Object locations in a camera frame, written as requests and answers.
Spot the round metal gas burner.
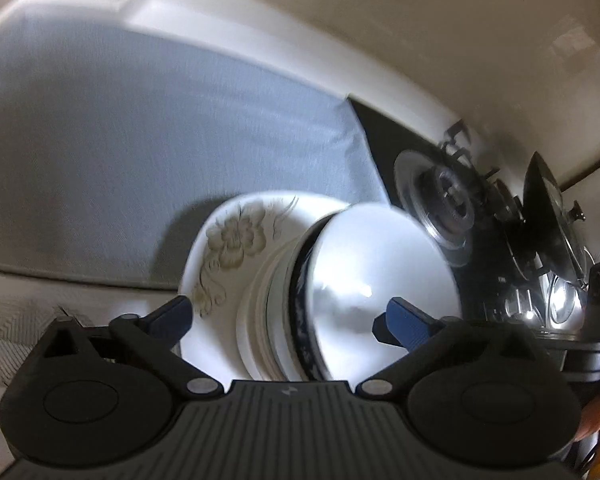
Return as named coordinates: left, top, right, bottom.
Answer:
left=394, top=149, right=473, bottom=268

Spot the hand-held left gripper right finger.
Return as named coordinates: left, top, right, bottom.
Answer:
left=355, top=297, right=543, bottom=398

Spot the white floral plate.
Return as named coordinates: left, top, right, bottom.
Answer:
left=177, top=190, right=361, bottom=381

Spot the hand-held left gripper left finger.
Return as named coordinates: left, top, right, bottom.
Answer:
left=27, top=296, right=221, bottom=398

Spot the glass pot lid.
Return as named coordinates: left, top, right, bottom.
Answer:
left=522, top=151, right=588, bottom=286

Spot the celadon green bowl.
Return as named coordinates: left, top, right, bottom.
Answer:
left=265, top=255, right=301, bottom=381

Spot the white patterned cloth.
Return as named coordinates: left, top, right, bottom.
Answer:
left=0, top=295, right=81, bottom=386

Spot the white bowl with blue pattern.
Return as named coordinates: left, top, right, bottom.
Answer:
left=287, top=204, right=462, bottom=383

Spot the stainless steel pot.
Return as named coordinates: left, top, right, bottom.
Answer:
left=545, top=245, right=598, bottom=333

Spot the black pot support grate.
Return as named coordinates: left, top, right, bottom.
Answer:
left=440, top=120, right=526, bottom=221

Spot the grey cloth mat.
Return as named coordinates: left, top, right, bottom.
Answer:
left=0, top=15, right=388, bottom=291

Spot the black glass gas stove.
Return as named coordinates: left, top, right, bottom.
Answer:
left=347, top=95, right=591, bottom=341

